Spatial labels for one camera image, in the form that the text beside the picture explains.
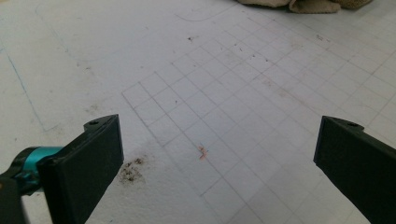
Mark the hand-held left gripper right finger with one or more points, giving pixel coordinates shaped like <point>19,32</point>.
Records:
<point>358,165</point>

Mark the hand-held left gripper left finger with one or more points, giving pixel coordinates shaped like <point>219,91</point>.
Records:
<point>81,174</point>

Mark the white foam mat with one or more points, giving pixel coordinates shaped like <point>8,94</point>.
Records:
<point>218,77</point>

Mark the brown terry towel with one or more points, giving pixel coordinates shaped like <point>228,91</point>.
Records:
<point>311,5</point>

